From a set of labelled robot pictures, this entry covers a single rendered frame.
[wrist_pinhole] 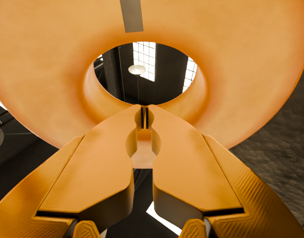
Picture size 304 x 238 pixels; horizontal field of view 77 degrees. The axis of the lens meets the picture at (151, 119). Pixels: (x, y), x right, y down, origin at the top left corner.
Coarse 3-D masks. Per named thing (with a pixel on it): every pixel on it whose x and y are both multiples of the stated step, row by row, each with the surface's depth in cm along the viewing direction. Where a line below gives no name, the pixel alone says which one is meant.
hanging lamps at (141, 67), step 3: (132, 66) 670; (135, 66) 674; (138, 66) 674; (141, 66) 672; (129, 69) 656; (132, 69) 668; (135, 69) 673; (138, 69) 675; (141, 69) 671; (144, 69) 662; (132, 72) 663; (135, 72) 673; (138, 72) 658; (141, 72) 667; (135, 75) 650; (138, 75) 647; (138, 90) 719; (138, 93) 731
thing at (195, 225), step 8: (80, 224) 5; (88, 224) 5; (192, 224) 5; (200, 224) 5; (80, 232) 5; (88, 232) 5; (96, 232) 5; (184, 232) 5; (192, 232) 5; (200, 232) 5
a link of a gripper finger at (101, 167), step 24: (120, 120) 10; (144, 120) 13; (96, 144) 8; (120, 144) 8; (72, 168) 7; (96, 168) 7; (120, 168) 7; (72, 192) 6; (96, 192) 6; (120, 192) 6; (72, 216) 6; (96, 216) 6; (120, 216) 7
